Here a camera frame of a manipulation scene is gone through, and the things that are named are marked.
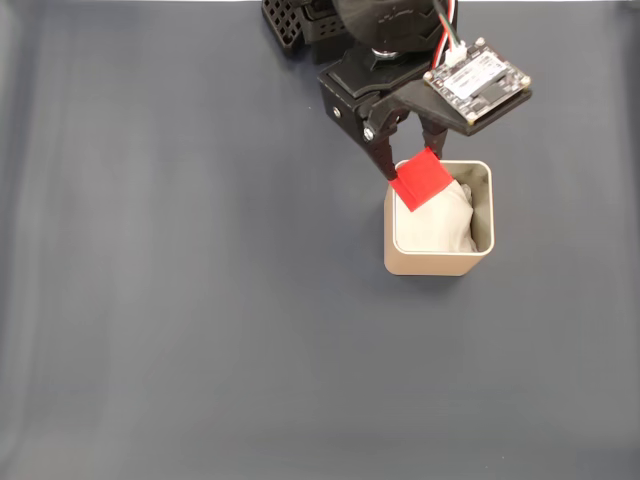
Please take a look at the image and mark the camera circuit board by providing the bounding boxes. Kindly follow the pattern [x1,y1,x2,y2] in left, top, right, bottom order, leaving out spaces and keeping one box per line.
[422,37,532,126]

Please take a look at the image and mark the red cube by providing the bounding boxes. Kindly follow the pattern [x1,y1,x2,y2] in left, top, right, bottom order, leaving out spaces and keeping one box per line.
[388,146,454,213]

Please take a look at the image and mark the multicolour camera wire bundle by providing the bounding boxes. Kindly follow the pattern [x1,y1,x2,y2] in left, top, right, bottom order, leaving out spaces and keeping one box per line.
[430,0,469,66]

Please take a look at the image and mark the beige square box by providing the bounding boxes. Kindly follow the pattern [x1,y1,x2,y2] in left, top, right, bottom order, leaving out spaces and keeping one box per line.
[383,159,496,277]

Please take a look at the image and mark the white crumpled tissue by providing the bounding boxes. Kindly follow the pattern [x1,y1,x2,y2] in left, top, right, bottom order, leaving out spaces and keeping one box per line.
[394,179,477,254]

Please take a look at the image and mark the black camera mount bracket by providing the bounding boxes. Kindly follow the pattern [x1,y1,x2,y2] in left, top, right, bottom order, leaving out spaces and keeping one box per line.
[394,79,535,137]

